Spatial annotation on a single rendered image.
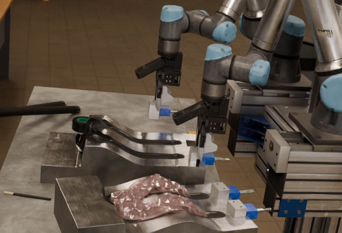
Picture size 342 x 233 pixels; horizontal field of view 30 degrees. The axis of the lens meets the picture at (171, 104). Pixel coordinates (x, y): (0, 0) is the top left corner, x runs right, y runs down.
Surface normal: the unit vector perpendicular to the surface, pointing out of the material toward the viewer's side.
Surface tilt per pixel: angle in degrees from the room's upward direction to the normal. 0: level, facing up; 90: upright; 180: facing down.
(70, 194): 0
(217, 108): 90
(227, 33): 90
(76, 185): 0
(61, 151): 0
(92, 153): 90
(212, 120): 90
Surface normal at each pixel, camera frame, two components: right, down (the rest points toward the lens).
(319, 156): 0.18, 0.36
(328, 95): -0.23, 0.40
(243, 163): 0.11, -0.93
